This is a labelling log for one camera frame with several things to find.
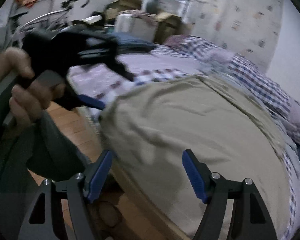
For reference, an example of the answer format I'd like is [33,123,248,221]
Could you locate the cardboard boxes pile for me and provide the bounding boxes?
[104,0,186,44]

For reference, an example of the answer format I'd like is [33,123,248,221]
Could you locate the pineapple print curtain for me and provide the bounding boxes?
[188,0,284,72]

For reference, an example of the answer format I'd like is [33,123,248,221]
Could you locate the plaid folded quilt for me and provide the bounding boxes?
[164,35,300,145]

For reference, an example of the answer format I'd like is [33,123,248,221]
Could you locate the bicycle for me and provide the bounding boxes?
[5,0,108,48]

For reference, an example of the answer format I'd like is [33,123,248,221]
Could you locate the person's left forearm sleeve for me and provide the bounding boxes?
[0,112,89,239]

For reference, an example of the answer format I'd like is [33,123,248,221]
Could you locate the dark teal garment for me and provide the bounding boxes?
[111,32,157,55]

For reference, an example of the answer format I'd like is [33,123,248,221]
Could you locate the plaid checkered bed sheet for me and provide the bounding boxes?
[68,45,300,239]

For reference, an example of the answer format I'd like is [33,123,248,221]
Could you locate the khaki beige garment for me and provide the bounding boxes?
[100,76,290,237]

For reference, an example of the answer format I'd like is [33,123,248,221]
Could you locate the person's left hand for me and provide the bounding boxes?
[0,47,67,131]

